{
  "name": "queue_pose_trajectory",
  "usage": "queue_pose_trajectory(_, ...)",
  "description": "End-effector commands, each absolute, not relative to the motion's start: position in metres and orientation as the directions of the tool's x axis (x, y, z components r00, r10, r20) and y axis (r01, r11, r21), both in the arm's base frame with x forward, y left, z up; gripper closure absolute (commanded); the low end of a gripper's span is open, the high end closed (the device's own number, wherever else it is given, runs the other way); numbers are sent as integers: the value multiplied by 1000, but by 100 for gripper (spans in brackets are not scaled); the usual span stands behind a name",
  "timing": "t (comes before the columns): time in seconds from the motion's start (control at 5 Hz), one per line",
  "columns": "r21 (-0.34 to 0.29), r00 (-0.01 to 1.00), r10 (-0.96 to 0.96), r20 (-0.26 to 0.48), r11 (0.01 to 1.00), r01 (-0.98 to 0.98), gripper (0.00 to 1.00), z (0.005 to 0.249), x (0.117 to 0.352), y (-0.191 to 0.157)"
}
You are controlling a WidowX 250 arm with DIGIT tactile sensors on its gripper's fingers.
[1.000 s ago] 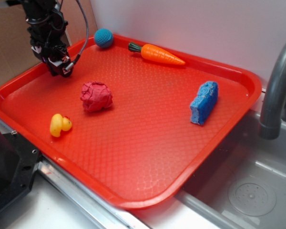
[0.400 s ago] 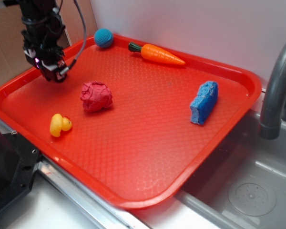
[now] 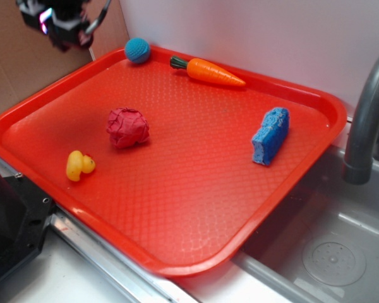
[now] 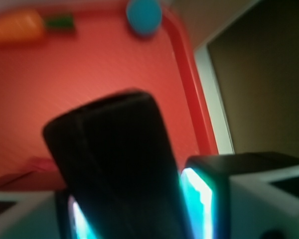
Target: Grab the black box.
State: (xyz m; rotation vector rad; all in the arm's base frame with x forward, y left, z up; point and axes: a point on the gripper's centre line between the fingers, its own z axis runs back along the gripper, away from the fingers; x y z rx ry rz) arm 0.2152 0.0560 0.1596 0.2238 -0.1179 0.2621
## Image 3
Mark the brown cardboard panel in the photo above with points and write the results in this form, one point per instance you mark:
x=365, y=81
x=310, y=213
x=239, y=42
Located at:
x=29, y=62

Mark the orange toy carrot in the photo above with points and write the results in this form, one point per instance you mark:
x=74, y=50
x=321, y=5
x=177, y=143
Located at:
x=202, y=70

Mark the blue sponge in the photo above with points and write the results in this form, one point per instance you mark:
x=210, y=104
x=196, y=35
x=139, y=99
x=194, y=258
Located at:
x=270, y=136

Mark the red plastic tray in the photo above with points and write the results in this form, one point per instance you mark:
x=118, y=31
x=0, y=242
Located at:
x=188, y=198

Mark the yellow rubber duck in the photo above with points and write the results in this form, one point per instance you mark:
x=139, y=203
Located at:
x=78, y=164

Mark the grey toy faucet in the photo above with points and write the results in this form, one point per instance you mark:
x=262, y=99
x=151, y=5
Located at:
x=363, y=142

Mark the grey plastic sink basin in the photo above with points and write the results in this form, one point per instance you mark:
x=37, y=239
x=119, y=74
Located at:
x=321, y=243

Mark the crumpled red paper ball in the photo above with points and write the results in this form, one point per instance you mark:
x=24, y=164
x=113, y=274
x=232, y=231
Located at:
x=127, y=127

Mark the blue textured ball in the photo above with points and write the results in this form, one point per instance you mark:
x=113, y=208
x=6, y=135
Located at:
x=137, y=50

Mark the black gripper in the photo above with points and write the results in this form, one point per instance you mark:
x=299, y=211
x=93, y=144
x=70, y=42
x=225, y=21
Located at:
x=64, y=23

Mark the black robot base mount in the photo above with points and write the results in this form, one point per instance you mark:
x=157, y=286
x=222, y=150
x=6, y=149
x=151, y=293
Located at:
x=25, y=212

